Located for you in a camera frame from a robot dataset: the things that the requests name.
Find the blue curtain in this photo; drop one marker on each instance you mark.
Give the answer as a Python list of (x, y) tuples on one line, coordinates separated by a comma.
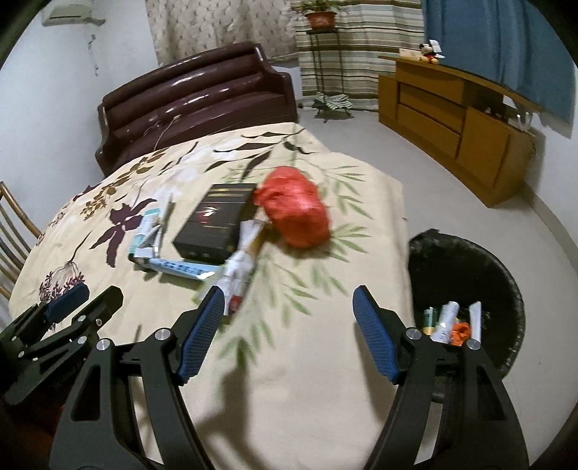
[(496, 36)]

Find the black metal plant stand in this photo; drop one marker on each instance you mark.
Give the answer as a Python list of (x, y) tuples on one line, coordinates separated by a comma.
[(321, 68)]

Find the striped curtain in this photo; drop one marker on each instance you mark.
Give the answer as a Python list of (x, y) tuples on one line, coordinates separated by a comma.
[(375, 40)]

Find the checkered cloth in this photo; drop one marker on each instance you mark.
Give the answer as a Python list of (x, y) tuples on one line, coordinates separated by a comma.
[(334, 100)]

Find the orange wrapper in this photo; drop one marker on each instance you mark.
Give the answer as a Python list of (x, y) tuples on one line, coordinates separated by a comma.
[(461, 333)]

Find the bin with black bag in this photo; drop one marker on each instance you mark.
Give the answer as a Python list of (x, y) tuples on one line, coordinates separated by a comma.
[(456, 271)]

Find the wooden chair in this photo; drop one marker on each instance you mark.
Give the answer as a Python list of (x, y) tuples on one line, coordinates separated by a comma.
[(13, 235)]

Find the white router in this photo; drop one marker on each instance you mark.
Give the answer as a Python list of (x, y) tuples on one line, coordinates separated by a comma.
[(524, 119)]

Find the red plastic bag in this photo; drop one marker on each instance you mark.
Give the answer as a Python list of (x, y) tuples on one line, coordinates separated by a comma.
[(293, 208)]

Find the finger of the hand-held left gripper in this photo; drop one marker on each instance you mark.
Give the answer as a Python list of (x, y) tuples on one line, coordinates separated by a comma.
[(95, 309), (67, 300)]

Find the large white tube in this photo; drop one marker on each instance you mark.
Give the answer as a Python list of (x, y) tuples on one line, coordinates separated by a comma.
[(446, 321)]

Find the blue toothpaste tube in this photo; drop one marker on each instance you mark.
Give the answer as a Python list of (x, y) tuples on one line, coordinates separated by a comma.
[(176, 267)]

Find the small beige box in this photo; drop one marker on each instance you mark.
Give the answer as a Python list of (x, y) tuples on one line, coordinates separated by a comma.
[(408, 54)]

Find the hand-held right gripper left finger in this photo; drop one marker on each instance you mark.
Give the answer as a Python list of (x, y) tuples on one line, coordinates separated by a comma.
[(201, 334)]

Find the black box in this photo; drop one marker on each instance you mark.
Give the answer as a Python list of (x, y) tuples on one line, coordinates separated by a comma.
[(212, 221)]

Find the potted plant in red pot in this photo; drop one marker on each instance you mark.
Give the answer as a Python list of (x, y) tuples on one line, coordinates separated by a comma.
[(320, 19)]

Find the dark brown leather sofa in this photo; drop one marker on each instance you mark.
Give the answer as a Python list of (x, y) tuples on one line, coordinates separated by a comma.
[(194, 95)]

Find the floral beige blanket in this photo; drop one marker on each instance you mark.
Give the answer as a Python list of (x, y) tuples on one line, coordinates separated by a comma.
[(307, 361)]

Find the white air conditioner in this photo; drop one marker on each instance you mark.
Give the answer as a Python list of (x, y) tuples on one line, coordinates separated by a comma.
[(72, 13)]

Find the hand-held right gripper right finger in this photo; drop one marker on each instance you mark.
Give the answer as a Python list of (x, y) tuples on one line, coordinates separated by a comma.
[(375, 334)]

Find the white wrapper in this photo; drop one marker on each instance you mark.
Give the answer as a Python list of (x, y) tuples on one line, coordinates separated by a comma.
[(241, 266)]

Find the wooden cabinet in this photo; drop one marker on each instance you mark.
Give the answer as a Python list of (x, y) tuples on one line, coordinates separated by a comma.
[(478, 140)]

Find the mouse plush toy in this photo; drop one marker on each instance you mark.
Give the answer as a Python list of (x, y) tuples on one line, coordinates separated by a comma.
[(429, 52)]

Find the small teal tube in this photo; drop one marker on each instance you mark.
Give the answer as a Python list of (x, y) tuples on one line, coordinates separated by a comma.
[(144, 230)]

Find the beige diamond pattern curtain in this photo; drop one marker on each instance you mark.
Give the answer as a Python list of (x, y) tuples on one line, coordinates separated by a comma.
[(216, 27)]

